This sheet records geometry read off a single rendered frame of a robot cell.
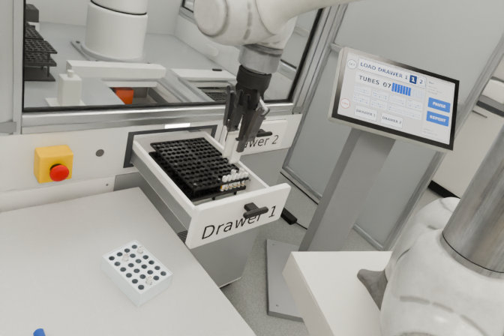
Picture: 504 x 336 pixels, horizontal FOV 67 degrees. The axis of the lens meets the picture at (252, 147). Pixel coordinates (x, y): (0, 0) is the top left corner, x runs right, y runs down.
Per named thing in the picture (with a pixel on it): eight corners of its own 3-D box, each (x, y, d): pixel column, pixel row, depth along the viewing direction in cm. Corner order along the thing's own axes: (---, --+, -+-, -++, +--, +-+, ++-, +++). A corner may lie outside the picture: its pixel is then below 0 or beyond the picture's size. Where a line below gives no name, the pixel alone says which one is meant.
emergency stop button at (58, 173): (69, 181, 87) (70, 166, 85) (50, 184, 84) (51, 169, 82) (65, 174, 89) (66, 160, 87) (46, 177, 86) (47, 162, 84)
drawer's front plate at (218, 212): (279, 219, 103) (292, 186, 99) (188, 250, 84) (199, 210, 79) (274, 215, 104) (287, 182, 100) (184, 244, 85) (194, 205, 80)
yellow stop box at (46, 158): (73, 181, 90) (75, 154, 87) (39, 186, 85) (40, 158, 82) (66, 169, 93) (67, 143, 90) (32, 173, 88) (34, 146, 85)
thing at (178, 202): (271, 212, 103) (278, 193, 100) (191, 237, 85) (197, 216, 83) (193, 139, 127) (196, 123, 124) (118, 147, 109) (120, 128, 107)
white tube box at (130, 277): (169, 286, 81) (172, 273, 79) (137, 307, 75) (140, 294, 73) (133, 251, 87) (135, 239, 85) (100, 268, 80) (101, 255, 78)
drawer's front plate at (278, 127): (279, 147, 144) (289, 121, 139) (218, 157, 124) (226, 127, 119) (276, 145, 145) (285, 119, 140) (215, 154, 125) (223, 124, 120)
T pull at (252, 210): (268, 212, 90) (270, 208, 90) (244, 220, 85) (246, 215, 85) (258, 203, 93) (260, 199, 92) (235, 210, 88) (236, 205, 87)
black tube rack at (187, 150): (242, 196, 105) (249, 177, 102) (188, 211, 93) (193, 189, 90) (199, 155, 118) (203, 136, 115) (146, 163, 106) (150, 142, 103)
